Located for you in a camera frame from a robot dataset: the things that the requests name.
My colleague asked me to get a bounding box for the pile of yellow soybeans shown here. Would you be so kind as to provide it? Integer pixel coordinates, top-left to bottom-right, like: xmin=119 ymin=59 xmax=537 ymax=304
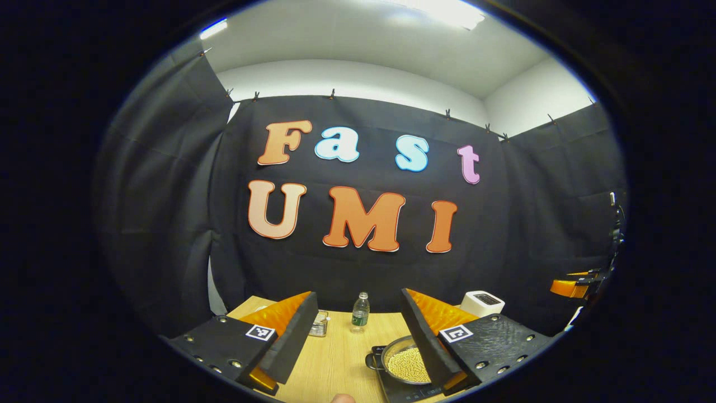
xmin=387 ymin=347 xmax=431 ymax=384

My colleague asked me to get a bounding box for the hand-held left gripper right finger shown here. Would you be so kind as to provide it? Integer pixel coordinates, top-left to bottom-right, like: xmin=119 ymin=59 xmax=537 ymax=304
xmin=401 ymin=288 xmax=560 ymax=398

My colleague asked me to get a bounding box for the stainless steel pot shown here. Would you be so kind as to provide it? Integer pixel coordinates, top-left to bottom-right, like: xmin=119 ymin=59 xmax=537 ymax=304
xmin=365 ymin=335 xmax=434 ymax=386

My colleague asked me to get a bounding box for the row of black cloth clips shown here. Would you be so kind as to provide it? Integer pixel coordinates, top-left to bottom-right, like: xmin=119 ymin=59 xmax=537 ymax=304
xmin=199 ymin=48 xmax=595 ymax=140

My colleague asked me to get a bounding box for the large ceiling light panel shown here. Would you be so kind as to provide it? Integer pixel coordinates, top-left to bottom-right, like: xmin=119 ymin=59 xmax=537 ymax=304
xmin=386 ymin=0 xmax=486 ymax=30

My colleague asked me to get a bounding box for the small ceiling light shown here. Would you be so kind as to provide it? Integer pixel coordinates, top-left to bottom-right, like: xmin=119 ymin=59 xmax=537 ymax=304
xmin=200 ymin=18 xmax=229 ymax=40

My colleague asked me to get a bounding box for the black induction cooktop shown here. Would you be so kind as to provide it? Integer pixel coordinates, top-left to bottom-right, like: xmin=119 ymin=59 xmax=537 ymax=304
xmin=369 ymin=344 xmax=448 ymax=403

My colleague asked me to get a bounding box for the white toaster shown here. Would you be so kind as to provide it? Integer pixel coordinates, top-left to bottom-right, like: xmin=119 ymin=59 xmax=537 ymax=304
xmin=460 ymin=290 xmax=506 ymax=318

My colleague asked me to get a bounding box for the clear plastic water bottle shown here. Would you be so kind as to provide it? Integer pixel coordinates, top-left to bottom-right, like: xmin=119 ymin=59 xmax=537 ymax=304
xmin=351 ymin=292 xmax=371 ymax=334

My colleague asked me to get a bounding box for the black backdrop cloth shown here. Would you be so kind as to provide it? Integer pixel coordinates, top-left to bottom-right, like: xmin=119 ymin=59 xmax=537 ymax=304
xmin=92 ymin=39 xmax=627 ymax=339

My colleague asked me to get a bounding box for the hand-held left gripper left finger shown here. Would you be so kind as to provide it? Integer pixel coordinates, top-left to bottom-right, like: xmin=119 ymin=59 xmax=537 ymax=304
xmin=162 ymin=291 xmax=319 ymax=397

